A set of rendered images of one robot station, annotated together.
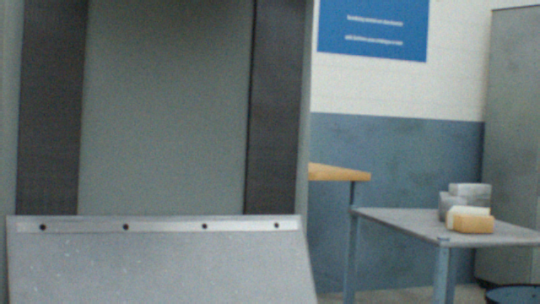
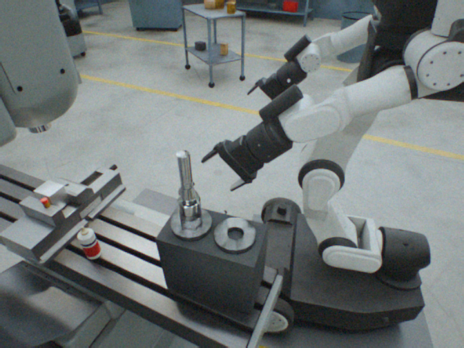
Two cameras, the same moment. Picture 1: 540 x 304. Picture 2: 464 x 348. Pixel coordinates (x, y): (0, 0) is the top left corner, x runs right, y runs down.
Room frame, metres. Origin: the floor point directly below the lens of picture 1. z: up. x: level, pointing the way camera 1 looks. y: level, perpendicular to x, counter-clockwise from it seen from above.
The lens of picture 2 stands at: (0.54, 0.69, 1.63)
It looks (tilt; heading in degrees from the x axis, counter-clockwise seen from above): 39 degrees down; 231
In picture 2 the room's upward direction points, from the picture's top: straight up
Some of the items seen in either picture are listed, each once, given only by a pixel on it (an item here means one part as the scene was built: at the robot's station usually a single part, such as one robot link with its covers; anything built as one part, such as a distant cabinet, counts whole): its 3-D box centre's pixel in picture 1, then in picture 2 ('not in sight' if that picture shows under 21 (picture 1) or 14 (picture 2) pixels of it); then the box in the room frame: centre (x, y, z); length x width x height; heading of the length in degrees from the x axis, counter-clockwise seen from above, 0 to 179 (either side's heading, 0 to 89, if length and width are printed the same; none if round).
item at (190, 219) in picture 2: not in sight; (190, 212); (0.31, 0.27, 1.16); 0.05 x 0.05 x 0.06
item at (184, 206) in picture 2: not in sight; (188, 201); (0.31, 0.27, 1.19); 0.05 x 0.05 x 0.01
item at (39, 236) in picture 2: not in sight; (67, 203); (0.50, -0.14, 0.99); 0.35 x 0.15 x 0.11; 27
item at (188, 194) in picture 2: not in sight; (186, 177); (0.31, 0.27, 1.25); 0.03 x 0.03 x 0.11
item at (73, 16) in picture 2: not in sight; (61, 18); (0.35, -0.18, 1.46); 0.07 x 0.07 x 0.06
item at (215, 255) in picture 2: not in sight; (214, 255); (0.29, 0.32, 1.03); 0.22 x 0.12 x 0.20; 122
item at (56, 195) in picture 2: not in sight; (52, 195); (0.53, -0.13, 1.04); 0.06 x 0.05 x 0.06; 117
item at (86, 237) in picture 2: not in sight; (88, 240); (0.50, 0.04, 0.99); 0.04 x 0.04 x 0.11
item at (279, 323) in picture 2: not in sight; (266, 314); (0.07, 0.32, 0.50); 0.20 x 0.05 x 0.20; 129
